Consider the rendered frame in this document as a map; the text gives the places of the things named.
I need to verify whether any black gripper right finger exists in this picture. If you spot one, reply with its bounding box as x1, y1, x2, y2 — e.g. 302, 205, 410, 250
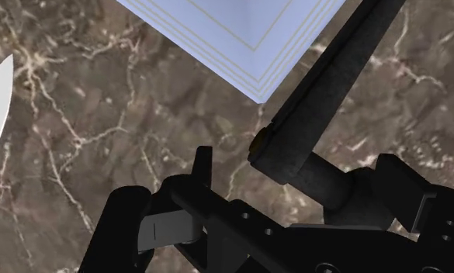
373, 153, 454, 273

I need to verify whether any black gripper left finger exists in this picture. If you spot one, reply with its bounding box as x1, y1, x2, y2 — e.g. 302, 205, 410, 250
78, 145, 288, 273

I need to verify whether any pale blue gold-lined square box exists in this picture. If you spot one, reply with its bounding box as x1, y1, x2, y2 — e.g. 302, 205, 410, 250
116, 0, 348, 105

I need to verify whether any black long-handled tool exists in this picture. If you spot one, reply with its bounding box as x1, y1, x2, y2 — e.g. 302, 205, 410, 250
248, 0, 407, 228

